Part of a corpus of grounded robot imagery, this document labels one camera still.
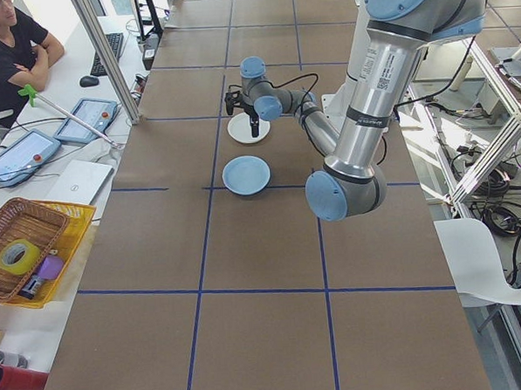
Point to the light blue round plate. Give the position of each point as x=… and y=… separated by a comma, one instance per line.
x=246, y=195

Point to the person in black t-shirt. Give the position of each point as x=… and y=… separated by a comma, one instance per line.
x=0, y=56

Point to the yellow tape roll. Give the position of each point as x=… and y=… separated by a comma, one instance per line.
x=2, y=260

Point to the green-tipped grabber stick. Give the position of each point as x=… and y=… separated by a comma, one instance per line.
x=27, y=91

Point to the purple plastic block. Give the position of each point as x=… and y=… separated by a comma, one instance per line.
x=50, y=268

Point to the brown wicker basket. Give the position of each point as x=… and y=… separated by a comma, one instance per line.
x=30, y=224

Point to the black box with white label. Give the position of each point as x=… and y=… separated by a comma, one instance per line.
x=152, y=45

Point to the blue-edged teach pendant tablet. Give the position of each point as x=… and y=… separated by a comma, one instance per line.
x=88, y=112
x=18, y=157

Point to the aluminium profile post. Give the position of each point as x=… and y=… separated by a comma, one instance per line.
x=107, y=59

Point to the red cylinder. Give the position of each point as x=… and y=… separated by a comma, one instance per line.
x=17, y=382

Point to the white paper sheet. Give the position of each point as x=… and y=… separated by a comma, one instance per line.
x=473, y=253

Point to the white round plate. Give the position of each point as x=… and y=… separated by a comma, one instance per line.
x=240, y=132

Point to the black computer keyboard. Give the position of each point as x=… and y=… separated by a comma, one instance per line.
x=117, y=43

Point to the white closed laptop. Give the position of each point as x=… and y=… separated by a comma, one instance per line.
x=80, y=182

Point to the V-shaped metal bar frame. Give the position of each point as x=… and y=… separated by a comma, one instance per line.
x=494, y=152

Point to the white mounting plate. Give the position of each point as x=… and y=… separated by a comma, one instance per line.
x=509, y=66

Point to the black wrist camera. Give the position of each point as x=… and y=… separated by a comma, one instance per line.
x=230, y=107

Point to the grey-blue round plate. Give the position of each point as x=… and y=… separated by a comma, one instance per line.
x=246, y=175

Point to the black computer mouse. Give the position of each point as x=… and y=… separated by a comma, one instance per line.
x=89, y=81

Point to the white crumpled cloth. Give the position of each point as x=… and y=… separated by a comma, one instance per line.
x=103, y=153

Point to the small black device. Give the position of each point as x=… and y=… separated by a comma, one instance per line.
x=29, y=289

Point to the yellow plastic crate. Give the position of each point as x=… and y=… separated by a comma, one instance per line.
x=76, y=222

